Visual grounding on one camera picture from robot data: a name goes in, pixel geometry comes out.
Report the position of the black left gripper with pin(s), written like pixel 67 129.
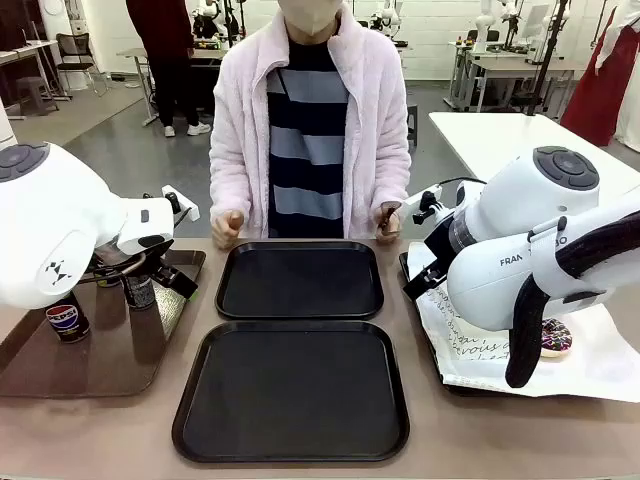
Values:
pixel 107 262

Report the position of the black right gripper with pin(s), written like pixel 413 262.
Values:
pixel 440 245

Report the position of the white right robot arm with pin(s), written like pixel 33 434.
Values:
pixel 520 210

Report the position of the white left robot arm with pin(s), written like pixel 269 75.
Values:
pixel 45 235

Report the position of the person's left hand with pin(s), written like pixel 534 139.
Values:
pixel 395 236

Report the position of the person's right hand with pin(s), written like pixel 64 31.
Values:
pixel 227 230

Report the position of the black tray under paper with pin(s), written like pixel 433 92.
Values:
pixel 407 275

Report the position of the smaller black serving tray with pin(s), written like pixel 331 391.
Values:
pixel 300 280

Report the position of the chocolate sprinkle donut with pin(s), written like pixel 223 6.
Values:
pixel 556 340

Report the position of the white table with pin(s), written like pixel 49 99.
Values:
pixel 480 140

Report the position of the larger black serving tray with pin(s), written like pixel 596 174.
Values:
pixel 290 395

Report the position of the white paper sheet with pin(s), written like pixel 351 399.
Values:
pixel 590 360

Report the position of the person in pink fleece jacket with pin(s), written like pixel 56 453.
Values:
pixel 305 125

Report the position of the standing person in dark red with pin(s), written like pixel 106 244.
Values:
pixel 167 60

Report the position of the white background work tables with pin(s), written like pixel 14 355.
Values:
pixel 505 67

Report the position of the grey background table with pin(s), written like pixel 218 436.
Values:
pixel 135 52

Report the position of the brown stool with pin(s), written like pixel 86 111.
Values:
pixel 36 92

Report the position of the black office chair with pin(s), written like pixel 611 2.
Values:
pixel 75 55

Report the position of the black tripod pole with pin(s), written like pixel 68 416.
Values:
pixel 545 60

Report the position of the seated person in black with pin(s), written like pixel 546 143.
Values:
pixel 206 22

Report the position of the red dress on mannequin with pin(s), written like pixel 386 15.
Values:
pixel 600 85

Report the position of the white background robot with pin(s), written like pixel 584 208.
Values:
pixel 387 15

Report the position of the white desk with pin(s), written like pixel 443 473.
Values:
pixel 25 50

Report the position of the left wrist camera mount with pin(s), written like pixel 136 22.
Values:
pixel 181 202

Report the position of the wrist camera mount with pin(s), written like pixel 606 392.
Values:
pixel 181 202
pixel 425 200

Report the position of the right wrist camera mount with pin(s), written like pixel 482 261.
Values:
pixel 425 200

